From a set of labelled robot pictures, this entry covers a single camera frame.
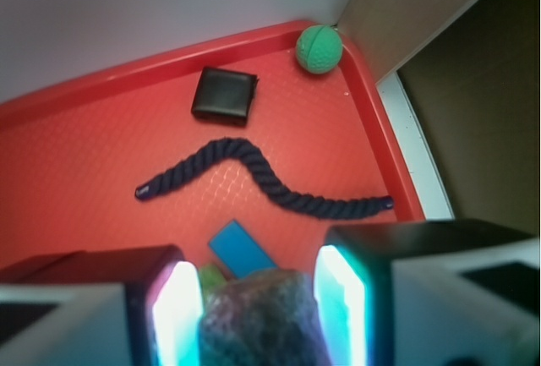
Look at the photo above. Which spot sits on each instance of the brown cardboard panel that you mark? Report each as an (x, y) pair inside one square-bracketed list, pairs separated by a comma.
[(470, 71)]

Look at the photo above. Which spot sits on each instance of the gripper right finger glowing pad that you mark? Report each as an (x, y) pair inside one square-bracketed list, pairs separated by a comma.
[(456, 292)]

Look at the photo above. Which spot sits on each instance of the green yellow plush turtle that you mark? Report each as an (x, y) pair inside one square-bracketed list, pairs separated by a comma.
[(210, 279)]

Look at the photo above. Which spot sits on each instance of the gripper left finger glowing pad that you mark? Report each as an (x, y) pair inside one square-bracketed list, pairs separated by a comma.
[(116, 307)]

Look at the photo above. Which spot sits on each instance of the black square box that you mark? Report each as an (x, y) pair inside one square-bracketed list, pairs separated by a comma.
[(224, 96)]

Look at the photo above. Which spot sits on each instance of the red plastic tray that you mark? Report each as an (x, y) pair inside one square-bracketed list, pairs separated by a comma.
[(73, 154)]

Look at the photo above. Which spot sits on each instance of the green rubber ball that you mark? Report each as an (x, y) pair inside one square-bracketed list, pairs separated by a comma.
[(319, 49)]

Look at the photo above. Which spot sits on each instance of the blue rectangular block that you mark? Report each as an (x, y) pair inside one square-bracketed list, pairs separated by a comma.
[(239, 251)]

